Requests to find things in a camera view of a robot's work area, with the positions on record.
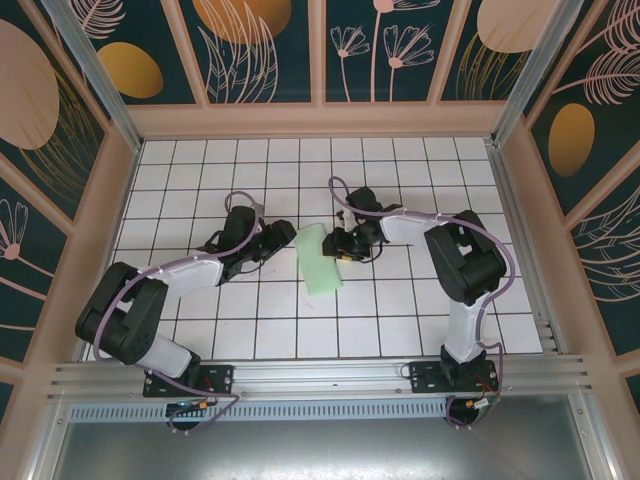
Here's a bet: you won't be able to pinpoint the thin black right gripper cable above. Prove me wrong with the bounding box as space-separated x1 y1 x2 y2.
349 243 384 265

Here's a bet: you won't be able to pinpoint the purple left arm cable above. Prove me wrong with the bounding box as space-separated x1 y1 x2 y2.
92 191 266 435

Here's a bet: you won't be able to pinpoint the thin black left gripper cable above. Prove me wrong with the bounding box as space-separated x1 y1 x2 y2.
238 258 277 277

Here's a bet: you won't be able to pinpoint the aluminium mounting rail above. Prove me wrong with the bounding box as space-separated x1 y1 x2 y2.
47 354 594 404

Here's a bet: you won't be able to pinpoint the aluminium side rail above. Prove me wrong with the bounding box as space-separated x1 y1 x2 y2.
487 139 571 357

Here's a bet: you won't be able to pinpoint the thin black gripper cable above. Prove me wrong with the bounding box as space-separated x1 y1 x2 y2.
238 258 277 277
349 243 384 265

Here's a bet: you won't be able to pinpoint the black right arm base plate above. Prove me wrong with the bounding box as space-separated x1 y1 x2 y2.
408 360 499 396

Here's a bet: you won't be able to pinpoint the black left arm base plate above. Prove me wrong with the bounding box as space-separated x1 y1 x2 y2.
143 364 235 399

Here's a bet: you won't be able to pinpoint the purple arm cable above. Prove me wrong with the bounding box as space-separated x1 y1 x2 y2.
92 191 266 435
327 174 516 430

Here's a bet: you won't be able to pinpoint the grey sheet metal panel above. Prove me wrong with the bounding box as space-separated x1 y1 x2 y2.
49 394 616 480

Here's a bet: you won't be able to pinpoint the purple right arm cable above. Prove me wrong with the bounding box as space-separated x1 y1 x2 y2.
327 174 516 430

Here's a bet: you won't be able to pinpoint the aluminium corner post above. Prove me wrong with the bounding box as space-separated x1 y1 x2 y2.
490 0 599 147
42 0 144 151

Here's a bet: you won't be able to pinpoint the slotted grey cable duct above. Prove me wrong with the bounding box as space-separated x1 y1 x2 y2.
69 399 451 421

